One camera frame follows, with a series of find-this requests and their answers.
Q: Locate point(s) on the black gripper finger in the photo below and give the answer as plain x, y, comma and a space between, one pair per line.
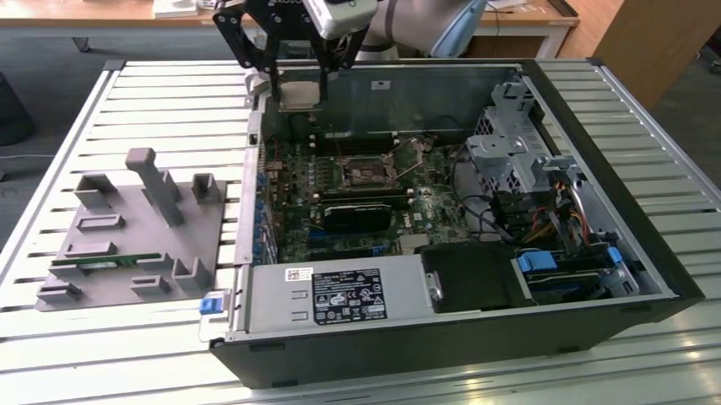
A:
337, 55
231, 34

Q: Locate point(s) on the silver CPU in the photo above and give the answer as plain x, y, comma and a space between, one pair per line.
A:
297, 95

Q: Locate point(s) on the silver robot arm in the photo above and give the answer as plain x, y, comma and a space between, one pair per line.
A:
411, 21

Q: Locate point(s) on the CPU socket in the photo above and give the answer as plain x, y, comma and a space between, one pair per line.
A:
366, 173

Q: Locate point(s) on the white printed box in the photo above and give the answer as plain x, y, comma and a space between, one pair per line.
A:
205, 4

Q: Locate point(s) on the white plastic stand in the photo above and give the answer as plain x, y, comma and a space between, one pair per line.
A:
175, 10

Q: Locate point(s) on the black RAM slot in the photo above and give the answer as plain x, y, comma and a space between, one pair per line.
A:
360, 150
360, 196
366, 138
366, 144
366, 132
360, 190
360, 193

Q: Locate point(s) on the wooden desk black legs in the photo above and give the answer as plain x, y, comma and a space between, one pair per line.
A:
112, 21

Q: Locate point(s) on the white paper sheets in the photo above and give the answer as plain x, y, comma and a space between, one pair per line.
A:
518, 4

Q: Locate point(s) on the silver disk bay cage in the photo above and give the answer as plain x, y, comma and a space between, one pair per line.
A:
500, 145

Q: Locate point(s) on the green motherboard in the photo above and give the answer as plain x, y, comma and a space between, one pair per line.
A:
436, 202

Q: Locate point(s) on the black graphics card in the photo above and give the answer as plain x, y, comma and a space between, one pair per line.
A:
358, 219

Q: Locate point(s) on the silver chipset heatsink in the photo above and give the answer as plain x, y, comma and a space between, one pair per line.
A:
414, 244

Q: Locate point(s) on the grey parts rack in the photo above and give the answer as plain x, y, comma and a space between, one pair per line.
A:
135, 236

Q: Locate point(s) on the wooden cabinet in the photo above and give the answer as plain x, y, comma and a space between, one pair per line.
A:
647, 50

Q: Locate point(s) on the green RAM stick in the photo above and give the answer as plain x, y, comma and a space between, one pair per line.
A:
135, 258

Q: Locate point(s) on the black plastic shroud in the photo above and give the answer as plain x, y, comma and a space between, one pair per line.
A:
472, 274

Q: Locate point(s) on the silver power supply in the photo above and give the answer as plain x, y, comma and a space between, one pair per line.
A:
269, 304

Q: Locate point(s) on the blue disk carrier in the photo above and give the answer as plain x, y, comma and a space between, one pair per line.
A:
535, 261

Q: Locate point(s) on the blue case latch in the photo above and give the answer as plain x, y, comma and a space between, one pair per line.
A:
211, 306

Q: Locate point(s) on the black PC case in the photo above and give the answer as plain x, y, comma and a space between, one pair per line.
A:
394, 363

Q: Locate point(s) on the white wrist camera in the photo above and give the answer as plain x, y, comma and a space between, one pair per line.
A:
343, 17

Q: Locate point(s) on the wooden desk white frame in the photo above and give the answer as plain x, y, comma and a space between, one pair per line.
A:
518, 19

